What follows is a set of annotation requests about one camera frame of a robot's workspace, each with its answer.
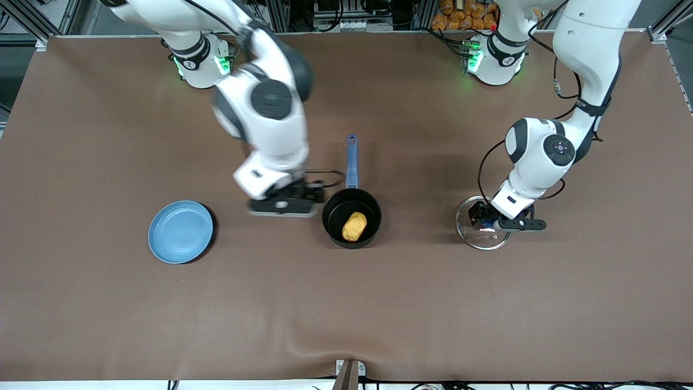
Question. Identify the orange bread pile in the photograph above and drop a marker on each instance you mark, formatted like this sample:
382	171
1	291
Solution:
465	13

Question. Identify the glass pot lid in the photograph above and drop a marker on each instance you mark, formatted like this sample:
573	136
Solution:
482	238

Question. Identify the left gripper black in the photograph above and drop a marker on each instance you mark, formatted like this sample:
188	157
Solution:
481	212

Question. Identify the white power strip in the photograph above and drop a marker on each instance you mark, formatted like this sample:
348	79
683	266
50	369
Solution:
341	24

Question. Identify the yellow potato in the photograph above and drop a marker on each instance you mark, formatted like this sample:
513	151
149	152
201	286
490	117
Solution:
354	226

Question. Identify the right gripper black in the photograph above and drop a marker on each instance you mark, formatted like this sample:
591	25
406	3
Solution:
301	191

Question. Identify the metal table clamp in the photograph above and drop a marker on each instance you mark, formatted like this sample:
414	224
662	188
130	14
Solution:
349	375

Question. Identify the light blue plate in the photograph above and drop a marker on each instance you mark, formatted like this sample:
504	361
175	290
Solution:
180	232

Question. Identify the brown table cover cloth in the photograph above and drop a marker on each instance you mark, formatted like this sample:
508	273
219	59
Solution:
346	303

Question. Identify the aluminium frame rail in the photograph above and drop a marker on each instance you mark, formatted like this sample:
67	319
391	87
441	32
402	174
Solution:
108	36

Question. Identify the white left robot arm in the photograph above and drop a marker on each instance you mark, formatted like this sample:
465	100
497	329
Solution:
541	151

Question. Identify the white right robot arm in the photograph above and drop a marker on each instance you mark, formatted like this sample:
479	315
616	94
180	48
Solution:
270	103

